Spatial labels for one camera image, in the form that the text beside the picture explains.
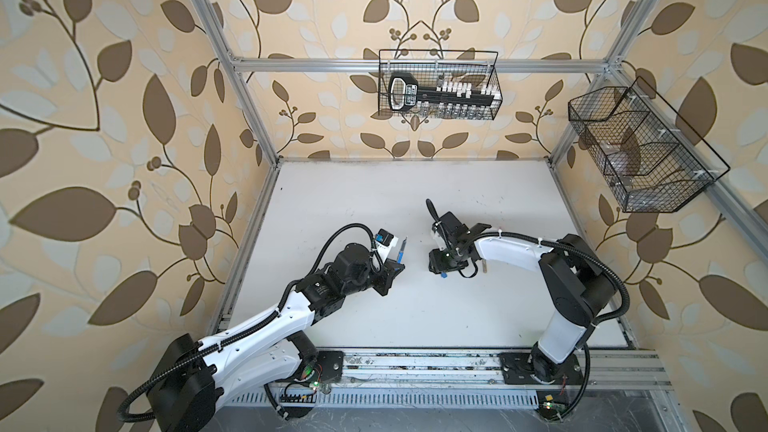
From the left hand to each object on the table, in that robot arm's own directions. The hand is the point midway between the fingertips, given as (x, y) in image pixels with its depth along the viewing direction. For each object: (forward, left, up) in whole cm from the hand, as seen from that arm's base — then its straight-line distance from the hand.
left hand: (404, 265), depth 76 cm
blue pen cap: (+4, -13, -15) cm, 20 cm away
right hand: (+6, -10, -15) cm, 19 cm away
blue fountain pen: (+2, +1, +3) cm, 4 cm away
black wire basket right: (+21, -60, +20) cm, 67 cm away
